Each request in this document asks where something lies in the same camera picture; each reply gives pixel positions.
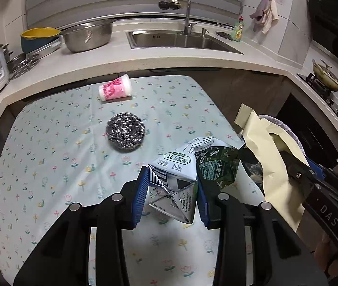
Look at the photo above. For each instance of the trash bin with liner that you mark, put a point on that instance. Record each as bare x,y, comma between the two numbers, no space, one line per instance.
265,139

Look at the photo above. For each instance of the dark scouring pad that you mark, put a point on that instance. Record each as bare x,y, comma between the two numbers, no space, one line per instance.
224,35

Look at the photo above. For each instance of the beige lidded pan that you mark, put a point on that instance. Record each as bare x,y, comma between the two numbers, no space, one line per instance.
323,73

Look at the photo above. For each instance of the beige paper bag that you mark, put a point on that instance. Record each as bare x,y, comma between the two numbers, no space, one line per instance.
287,199

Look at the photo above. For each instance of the stainless steel sink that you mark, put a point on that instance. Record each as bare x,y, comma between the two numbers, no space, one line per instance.
176,39

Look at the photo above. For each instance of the hanging purple beige cloths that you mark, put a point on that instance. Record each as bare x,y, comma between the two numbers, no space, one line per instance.
265,16

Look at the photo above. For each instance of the yellow blue plastic basin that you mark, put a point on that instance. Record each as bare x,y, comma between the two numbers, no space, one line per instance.
35,38

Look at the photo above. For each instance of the round steel steamer rack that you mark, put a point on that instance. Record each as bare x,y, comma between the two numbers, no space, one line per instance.
21,64

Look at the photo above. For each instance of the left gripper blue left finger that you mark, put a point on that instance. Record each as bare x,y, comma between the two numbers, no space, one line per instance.
141,189

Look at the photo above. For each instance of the white green milk carton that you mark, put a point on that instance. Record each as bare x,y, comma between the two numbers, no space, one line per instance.
175,175

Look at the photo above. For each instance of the green dish soap bottle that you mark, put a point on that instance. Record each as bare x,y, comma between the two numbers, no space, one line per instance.
238,30

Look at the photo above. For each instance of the pink white paper cup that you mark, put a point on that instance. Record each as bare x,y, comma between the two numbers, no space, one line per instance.
116,89

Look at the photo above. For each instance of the operator hand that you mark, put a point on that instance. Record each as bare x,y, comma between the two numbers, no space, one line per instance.
326,256

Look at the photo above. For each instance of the floral pale green tablecloth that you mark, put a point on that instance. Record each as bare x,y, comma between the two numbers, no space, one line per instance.
58,152

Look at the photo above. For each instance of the steel wool scrubber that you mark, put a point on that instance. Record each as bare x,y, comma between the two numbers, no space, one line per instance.
125,132

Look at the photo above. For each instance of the black oven cabinet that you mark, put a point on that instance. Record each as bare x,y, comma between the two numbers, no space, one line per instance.
316,133

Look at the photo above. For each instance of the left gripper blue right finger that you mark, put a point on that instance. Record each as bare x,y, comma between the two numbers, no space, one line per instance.
202,204

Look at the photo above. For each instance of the steel colander bowl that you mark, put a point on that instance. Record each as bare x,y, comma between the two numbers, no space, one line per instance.
88,36

